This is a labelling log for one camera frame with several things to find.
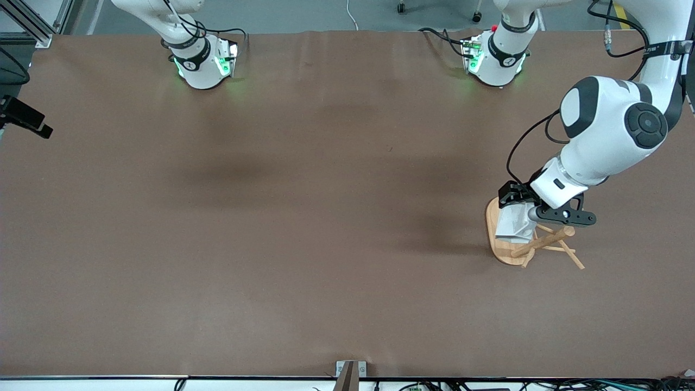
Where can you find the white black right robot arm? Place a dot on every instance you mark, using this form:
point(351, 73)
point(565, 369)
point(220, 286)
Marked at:
point(198, 60)

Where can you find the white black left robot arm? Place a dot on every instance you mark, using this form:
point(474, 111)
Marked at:
point(602, 136)

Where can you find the grey metal table bracket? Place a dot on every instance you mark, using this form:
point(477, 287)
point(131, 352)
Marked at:
point(351, 372)

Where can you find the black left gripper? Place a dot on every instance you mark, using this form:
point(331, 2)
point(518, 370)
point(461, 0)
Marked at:
point(515, 193)

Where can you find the wooden cup rack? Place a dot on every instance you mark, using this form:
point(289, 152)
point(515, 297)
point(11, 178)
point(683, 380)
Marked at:
point(551, 237)

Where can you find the white angular plastic cup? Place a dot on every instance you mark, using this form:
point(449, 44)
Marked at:
point(516, 225)

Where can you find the aluminium frame profile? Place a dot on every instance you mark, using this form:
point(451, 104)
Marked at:
point(30, 24)

